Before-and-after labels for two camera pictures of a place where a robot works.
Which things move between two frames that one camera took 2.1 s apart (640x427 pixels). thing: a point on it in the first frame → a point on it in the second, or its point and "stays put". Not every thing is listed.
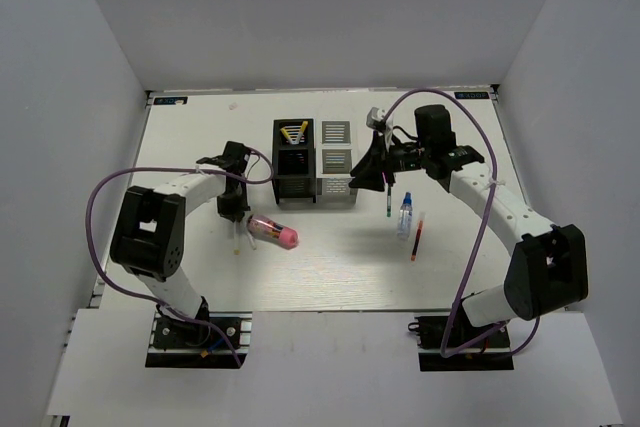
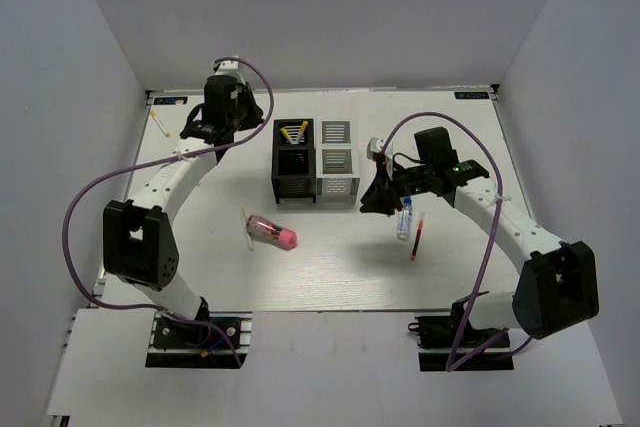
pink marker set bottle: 270,231 stays put
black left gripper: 234,211 → 244,93
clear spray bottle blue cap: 405,218 stays put
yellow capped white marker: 237,249 → 153,115
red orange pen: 417,241 stays put
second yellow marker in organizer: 303,128 stays put
